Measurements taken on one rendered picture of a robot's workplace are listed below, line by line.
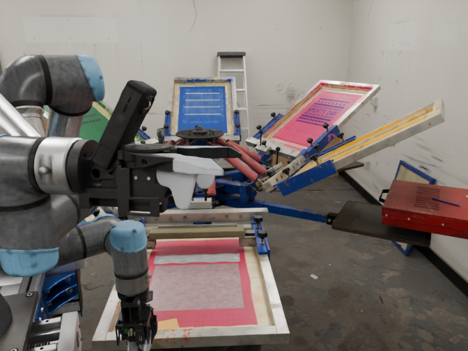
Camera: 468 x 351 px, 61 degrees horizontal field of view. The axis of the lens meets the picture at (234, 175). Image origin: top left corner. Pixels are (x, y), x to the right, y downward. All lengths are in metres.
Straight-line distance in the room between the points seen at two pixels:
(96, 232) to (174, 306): 0.59
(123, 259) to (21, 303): 0.27
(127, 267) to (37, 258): 0.32
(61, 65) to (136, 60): 4.79
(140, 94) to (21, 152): 0.17
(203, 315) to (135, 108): 1.02
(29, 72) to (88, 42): 4.94
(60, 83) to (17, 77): 0.09
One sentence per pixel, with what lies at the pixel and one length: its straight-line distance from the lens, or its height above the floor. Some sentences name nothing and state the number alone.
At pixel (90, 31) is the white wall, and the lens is 5.93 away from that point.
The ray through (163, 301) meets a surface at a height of 0.96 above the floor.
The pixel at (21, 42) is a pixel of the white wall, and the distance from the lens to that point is 6.23.
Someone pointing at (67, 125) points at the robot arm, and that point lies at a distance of 1.16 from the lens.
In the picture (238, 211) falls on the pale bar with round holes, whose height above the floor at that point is 1.04.
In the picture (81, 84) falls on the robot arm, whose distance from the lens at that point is 1.04.
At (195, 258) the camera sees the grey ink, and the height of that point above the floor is 0.96.
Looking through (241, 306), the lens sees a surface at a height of 0.96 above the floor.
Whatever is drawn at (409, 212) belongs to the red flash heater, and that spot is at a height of 1.10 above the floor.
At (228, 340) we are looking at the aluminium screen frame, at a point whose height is 0.97.
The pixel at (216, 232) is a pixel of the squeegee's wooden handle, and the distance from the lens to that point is 1.72.
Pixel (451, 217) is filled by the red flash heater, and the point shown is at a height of 1.10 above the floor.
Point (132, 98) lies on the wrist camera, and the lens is 0.49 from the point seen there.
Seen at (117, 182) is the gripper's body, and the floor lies 1.65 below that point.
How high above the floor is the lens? 1.80
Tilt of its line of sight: 18 degrees down
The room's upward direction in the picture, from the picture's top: straight up
